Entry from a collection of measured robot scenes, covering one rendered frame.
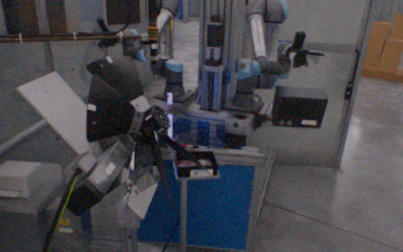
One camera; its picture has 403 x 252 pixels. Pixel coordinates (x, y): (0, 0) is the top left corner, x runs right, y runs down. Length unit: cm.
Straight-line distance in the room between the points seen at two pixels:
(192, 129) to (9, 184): 115
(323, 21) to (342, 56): 37
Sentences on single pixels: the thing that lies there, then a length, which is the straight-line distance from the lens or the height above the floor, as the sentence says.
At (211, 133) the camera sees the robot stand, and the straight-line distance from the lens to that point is 216.
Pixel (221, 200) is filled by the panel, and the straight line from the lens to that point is 204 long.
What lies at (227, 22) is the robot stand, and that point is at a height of 153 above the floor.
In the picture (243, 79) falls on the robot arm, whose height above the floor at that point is 122.
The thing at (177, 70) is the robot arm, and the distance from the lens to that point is 215.
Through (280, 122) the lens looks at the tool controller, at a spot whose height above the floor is 108.
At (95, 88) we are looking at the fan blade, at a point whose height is 139.
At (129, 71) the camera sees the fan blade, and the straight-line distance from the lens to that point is 144.
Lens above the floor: 170
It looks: 22 degrees down
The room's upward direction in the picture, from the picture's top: 2 degrees clockwise
